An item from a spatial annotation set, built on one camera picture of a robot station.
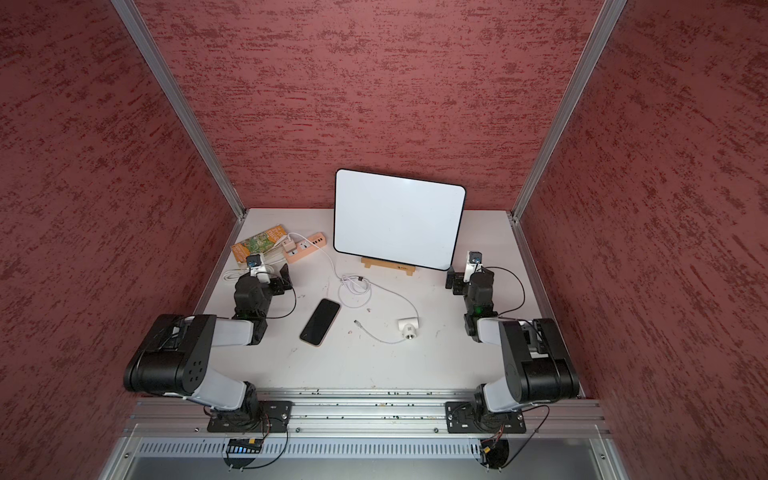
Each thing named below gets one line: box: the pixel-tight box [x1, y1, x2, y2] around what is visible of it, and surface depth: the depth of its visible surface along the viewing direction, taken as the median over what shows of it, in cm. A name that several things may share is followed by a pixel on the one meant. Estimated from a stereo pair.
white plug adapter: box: [397, 318, 419, 340], surface depth 89 cm
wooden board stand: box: [361, 257, 417, 276], surface depth 102 cm
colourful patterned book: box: [231, 224, 287, 263], surface depth 109 cm
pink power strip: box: [284, 232, 326, 264], surface depth 108 cm
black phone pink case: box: [299, 298, 341, 347], surface depth 93 cm
